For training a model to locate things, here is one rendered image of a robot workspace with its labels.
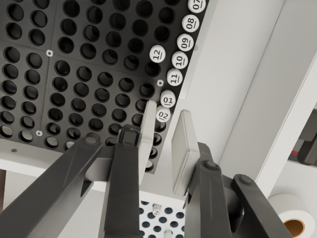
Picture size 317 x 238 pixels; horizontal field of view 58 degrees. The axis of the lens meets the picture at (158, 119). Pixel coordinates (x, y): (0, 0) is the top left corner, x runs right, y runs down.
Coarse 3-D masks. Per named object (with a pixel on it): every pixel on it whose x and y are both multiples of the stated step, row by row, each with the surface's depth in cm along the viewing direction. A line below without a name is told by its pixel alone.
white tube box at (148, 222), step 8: (144, 208) 42; (152, 208) 42; (168, 208) 43; (176, 208) 41; (144, 216) 42; (152, 216) 43; (160, 216) 42; (168, 216) 42; (176, 216) 43; (184, 216) 42; (144, 224) 44; (152, 224) 43; (160, 224) 43; (168, 224) 43; (176, 224) 44; (144, 232) 44; (152, 232) 44; (160, 232) 44; (176, 232) 44
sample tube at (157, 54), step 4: (152, 48) 22; (156, 48) 22; (160, 48) 22; (152, 52) 22; (156, 52) 22; (160, 52) 22; (164, 52) 22; (152, 56) 22; (156, 56) 22; (160, 56) 22; (164, 56) 22; (152, 60) 22; (156, 60) 22; (160, 60) 22
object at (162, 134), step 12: (192, 12) 22; (204, 12) 22; (180, 24) 22; (192, 36) 23; (192, 48) 23; (168, 60) 23; (168, 84) 24; (180, 84) 24; (168, 120) 25; (156, 132) 26; (156, 144) 26; (156, 156) 27
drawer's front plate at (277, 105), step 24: (288, 0) 27; (312, 0) 23; (288, 24) 26; (312, 24) 22; (288, 48) 24; (312, 48) 21; (264, 72) 28; (288, 72) 24; (312, 72) 21; (264, 96) 27; (288, 96) 23; (312, 96) 21; (240, 120) 31; (264, 120) 26; (288, 120) 22; (240, 144) 29; (264, 144) 24; (288, 144) 23; (240, 168) 28; (264, 168) 24; (264, 192) 25
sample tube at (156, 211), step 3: (153, 204) 42; (156, 204) 41; (159, 204) 41; (153, 207) 41; (156, 207) 41; (159, 207) 41; (153, 210) 40; (156, 210) 40; (159, 210) 40; (153, 213) 40; (156, 213) 40; (159, 213) 40
